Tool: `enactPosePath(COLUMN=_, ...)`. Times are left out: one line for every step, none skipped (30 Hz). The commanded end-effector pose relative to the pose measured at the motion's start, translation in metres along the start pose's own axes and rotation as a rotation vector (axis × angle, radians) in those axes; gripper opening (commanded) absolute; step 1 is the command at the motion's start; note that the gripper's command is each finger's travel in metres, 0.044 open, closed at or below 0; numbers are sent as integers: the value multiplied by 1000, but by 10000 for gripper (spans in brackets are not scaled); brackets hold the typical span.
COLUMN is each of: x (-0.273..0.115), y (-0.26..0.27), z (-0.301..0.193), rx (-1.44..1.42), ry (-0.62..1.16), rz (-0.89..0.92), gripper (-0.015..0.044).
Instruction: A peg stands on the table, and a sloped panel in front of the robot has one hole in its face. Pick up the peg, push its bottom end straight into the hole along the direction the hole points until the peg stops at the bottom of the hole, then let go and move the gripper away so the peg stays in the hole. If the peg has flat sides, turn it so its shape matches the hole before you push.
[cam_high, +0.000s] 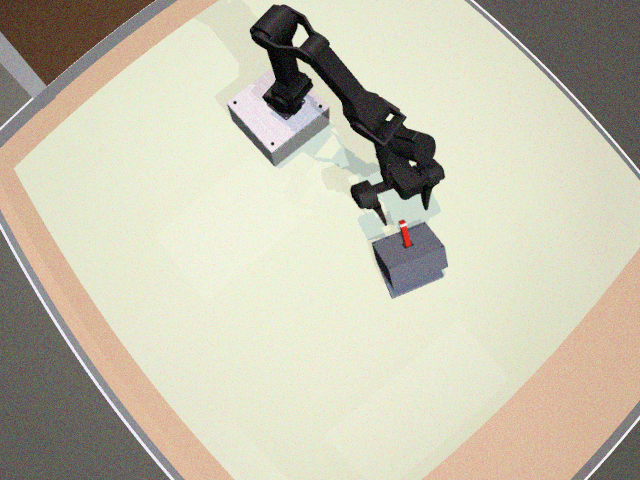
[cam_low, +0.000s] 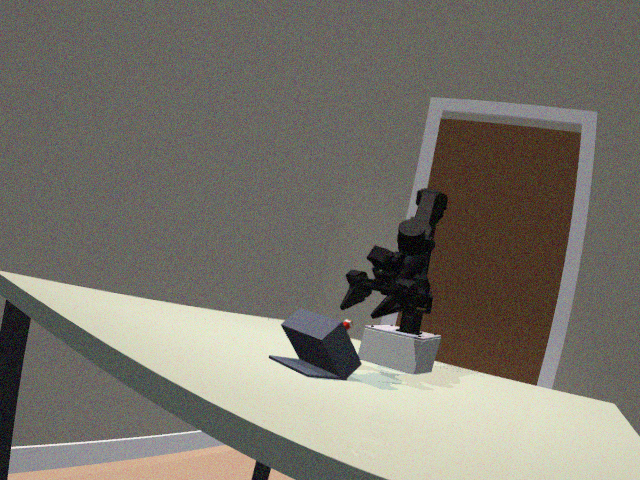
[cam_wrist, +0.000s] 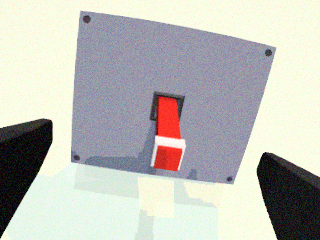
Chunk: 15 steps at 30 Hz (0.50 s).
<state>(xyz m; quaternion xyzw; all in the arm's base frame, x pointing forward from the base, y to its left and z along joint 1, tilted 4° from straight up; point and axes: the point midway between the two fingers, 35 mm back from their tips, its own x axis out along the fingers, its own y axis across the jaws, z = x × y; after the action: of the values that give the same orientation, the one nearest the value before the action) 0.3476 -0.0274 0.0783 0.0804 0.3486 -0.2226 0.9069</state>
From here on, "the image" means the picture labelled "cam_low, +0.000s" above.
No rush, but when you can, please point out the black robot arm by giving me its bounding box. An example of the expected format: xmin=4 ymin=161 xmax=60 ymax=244
xmin=367 ymin=188 xmax=448 ymax=335

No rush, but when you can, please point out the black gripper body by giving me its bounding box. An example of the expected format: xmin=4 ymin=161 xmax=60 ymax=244
xmin=346 ymin=261 xmax=421 ymax=310

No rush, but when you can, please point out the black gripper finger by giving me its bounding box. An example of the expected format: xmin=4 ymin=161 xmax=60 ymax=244
xmin=371 ymin=284 xmax=410 ymax=319
xmin=340 ymin=276 xmax=365 ymax=310

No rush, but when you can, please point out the grey sloped panel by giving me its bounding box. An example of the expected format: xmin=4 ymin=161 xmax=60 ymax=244
xmin=269 ymin=308 xmax=362 ymax=380

